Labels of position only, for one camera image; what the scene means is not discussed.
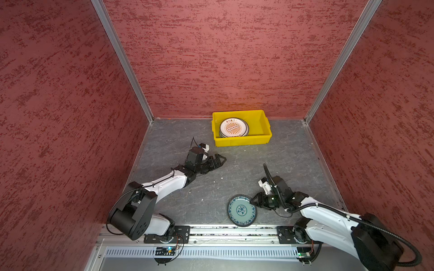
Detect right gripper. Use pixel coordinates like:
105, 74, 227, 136
249, 192, 284, 211

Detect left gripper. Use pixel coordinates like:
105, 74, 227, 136
195, 154, 227, 174

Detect teal patterned small plate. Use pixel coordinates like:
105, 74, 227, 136
227, 194, 258, 227

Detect white plate orange sunburst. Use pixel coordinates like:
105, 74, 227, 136
219, 118, 250, 138

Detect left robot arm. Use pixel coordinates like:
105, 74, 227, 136
106, 143, 227, 243

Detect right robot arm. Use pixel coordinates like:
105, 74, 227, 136
250, 176, 404, 271

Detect yellow plastic bin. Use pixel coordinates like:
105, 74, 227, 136
211, 110, 272, 147

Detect right circuit board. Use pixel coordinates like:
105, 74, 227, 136
296, 247, 315, 259

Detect circuit board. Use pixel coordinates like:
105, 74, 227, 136
155, 247, 176, 257
296, 247, 315, 259

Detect left circuit board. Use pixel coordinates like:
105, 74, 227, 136
155, 247, 176, 257

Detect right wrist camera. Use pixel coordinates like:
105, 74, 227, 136
258, 177, 274, 195

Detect aluminium rail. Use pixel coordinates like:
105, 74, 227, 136
96, 224, 299, 246

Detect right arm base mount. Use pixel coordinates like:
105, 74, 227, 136
276, 225, 320, 245

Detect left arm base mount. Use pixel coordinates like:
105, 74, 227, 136
144, 225, 191, 245

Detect black corrugated cable hose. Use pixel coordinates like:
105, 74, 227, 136
262, 163, 423, 267

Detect white slotted cable duct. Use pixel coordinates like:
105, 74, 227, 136
105, 246, 298, 260

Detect left corner aluminium post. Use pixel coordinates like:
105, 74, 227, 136
91, 0, 154, 124

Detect corner aluminium post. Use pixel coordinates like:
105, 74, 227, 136
91, 0, 154, 124
304, 0, 382, 126

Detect right corner aluminium post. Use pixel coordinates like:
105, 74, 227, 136
304, 0, 382, 126

